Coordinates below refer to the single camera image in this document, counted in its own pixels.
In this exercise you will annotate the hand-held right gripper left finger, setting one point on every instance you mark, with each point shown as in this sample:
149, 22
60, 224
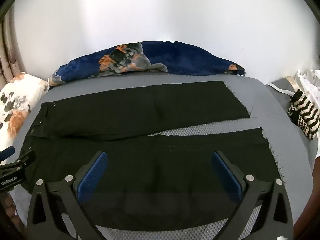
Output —
92, 175

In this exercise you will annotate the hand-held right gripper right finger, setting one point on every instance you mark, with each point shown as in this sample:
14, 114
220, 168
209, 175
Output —
225, 175

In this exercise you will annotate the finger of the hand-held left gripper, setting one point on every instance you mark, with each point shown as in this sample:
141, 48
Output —
23, 161
7, 153

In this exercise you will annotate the black pants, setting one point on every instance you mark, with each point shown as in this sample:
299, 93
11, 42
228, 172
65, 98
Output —
150, 110

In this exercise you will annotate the person's left forearm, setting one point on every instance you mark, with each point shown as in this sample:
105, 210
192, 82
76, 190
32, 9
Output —
10, 206

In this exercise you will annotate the person's right forearm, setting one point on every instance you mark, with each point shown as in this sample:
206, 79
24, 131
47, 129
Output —
315, 177

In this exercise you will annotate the white floral pillow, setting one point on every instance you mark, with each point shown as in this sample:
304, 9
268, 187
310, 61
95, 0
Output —
22, 90

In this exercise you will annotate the grey mesh mat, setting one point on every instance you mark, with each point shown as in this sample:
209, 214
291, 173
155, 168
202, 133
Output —
275, 120

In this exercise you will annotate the beige curtain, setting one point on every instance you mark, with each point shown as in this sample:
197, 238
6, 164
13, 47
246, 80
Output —
7, 62

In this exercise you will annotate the grey mattress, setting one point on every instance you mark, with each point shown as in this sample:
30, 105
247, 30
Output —
281, 100

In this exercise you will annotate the black white striped knit cloth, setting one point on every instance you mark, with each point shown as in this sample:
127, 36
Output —
302, 115

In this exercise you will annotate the navy floral blanket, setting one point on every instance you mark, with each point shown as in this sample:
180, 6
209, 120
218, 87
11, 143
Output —
190, 60

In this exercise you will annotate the white dotted cloth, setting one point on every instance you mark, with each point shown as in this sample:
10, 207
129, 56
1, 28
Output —
310, 80

